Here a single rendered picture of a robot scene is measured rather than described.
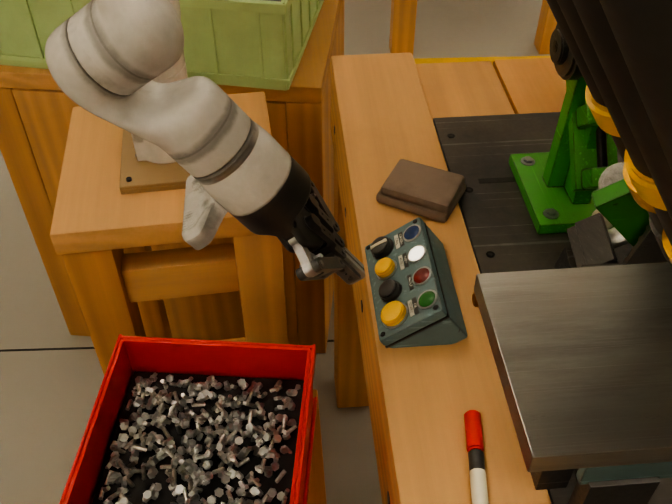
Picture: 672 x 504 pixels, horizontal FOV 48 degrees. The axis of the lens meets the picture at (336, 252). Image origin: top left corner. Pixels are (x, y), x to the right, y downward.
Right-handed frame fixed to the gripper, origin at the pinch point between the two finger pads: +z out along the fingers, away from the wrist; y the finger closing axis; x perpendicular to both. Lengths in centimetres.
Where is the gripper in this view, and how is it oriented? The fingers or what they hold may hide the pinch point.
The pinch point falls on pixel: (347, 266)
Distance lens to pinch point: 76.1
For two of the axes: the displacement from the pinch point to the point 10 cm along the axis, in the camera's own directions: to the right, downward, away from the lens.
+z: 5.7, 5.5, 6.1
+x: -8.1, 4.6, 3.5
